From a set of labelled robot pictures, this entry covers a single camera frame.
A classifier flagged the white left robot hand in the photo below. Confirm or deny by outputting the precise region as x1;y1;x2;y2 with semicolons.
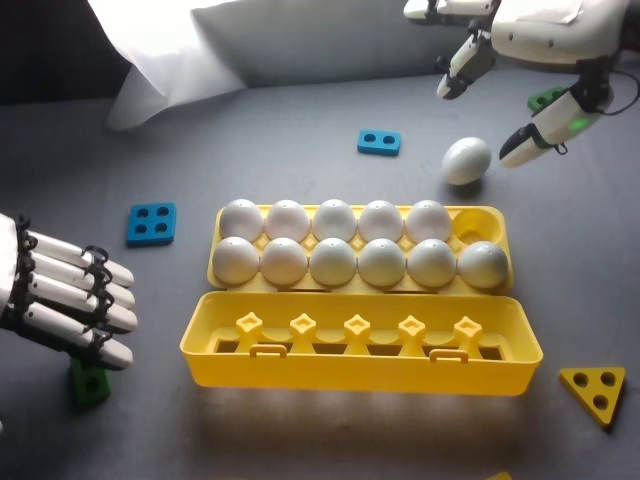
0;213;139;372

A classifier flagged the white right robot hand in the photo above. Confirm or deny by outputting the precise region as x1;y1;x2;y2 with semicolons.
403;0;627;169

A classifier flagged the white toy egg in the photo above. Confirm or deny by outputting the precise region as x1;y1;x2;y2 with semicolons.
309;237;358;288
404;199;453;241
357;237;407;289
219;198;265;240
440;136;493;187
407;238;458;289
456;241;510;290
357;199;404;241
264;199;309;241
211;235;261;286
312;198;358;240
260;237;309;287

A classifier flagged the yellow egg carton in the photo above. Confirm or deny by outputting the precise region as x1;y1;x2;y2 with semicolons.
179;203;545;398

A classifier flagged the green two-hole block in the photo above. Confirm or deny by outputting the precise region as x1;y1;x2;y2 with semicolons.
527;85;569;114

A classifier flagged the blue four-hole block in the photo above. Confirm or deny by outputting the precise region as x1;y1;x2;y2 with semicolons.
125;201;178;248

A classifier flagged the green one-hole block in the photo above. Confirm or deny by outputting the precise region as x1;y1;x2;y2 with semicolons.
69;357;112;409

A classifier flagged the blue two-hole block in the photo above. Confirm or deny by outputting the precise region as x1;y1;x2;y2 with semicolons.
356;129;403;157

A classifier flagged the white cloth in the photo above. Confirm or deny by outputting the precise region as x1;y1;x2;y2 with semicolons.
87;0;251;132

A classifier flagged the grey table cloth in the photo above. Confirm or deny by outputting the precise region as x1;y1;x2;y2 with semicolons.
0;64;640;480

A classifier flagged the yellow triangle block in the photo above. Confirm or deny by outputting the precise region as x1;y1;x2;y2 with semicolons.
558;366;627;430

